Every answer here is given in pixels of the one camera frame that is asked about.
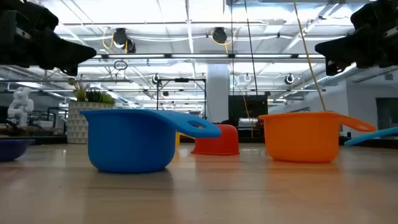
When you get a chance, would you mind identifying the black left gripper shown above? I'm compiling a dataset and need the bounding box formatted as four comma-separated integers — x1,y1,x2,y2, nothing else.
0,27,98,77

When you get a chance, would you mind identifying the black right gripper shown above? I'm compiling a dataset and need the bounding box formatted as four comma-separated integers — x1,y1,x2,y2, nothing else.
314,27,398,77

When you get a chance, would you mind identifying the light blue measuring cup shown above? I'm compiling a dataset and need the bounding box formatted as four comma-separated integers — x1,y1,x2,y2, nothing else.
344,126,398,147

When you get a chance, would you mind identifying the orange plastic measuring cup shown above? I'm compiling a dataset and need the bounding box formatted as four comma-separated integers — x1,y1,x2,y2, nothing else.
257,111,377,164

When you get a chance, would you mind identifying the blue plastic measuring cup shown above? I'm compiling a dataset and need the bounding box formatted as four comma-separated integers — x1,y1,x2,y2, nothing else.
80,108,222,174

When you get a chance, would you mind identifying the yellow plastic measuring cup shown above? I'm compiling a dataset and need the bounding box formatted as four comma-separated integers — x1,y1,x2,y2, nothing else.
175,132,196,147

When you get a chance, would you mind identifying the red plastic measuring cup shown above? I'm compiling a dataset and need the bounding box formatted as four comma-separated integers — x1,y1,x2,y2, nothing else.
190,124,241,156

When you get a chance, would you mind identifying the small dark blue measuring cup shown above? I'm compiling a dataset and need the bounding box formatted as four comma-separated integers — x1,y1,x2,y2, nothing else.
0,138,35,162

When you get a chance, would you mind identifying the succulent in white patterned pot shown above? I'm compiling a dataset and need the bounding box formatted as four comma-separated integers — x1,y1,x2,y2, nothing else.
67,77,116,145

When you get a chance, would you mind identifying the white robot figure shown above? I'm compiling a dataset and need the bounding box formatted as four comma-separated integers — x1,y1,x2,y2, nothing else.
6,86,35,128

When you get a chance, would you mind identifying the black background monitor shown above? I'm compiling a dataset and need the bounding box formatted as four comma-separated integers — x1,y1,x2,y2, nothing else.
228,95,269,119

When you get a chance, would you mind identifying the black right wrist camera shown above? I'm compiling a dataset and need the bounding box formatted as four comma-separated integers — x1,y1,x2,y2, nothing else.
350,0,398,30

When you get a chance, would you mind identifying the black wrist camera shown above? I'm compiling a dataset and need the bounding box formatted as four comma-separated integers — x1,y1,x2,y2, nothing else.
350,0,398,30
0,0,60,32

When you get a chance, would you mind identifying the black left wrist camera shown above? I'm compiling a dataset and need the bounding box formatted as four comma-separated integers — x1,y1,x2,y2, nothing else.
0,0,60,32

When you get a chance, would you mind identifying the black hanging cable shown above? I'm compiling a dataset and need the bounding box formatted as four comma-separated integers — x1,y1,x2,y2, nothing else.
243,0,259,139

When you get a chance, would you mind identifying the black table frame rail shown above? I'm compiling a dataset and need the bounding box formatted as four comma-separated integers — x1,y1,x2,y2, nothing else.
0,134,398,149

